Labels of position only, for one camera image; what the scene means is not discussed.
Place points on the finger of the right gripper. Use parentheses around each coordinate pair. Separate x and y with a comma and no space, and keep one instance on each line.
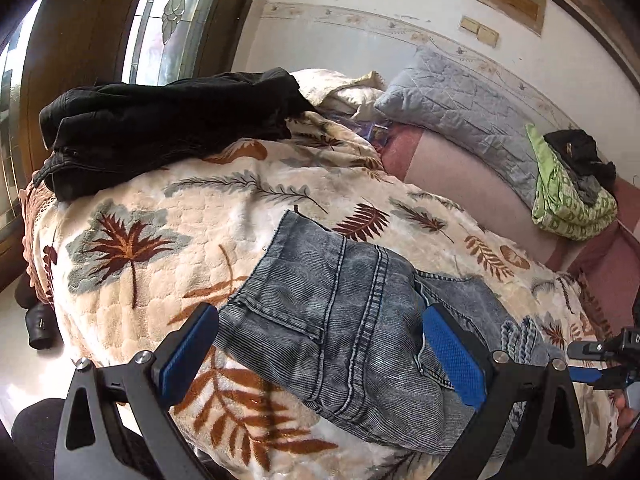
(622,348)
(614,378)

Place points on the light blue denim pants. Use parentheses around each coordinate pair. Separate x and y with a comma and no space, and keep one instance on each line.
(338,324)

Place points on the grey quilted pillow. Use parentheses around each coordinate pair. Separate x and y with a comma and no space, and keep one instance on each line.
(438,94)

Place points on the stained glass window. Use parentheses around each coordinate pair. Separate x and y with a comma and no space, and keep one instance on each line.
(63,44)

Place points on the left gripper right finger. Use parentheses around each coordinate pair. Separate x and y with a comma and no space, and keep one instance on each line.
(550,440)

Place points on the dark clothes on green cloth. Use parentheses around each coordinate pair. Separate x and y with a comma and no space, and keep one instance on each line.
(578,152)

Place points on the black shoes on floor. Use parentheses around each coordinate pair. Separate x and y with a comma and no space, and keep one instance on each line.
(40,319)

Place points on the green patterned folded cloth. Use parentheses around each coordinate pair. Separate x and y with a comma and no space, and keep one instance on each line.
(557,207)

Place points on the beige wall switch plate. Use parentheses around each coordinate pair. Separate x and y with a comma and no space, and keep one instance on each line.
(483,33)

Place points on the black folded garment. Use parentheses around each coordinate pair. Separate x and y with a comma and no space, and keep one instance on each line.
(103,136)

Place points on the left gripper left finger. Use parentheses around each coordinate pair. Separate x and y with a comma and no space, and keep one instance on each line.
(115,423)

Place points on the cream leaf-print blanket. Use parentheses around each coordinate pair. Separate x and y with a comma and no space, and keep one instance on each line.
(127,265)

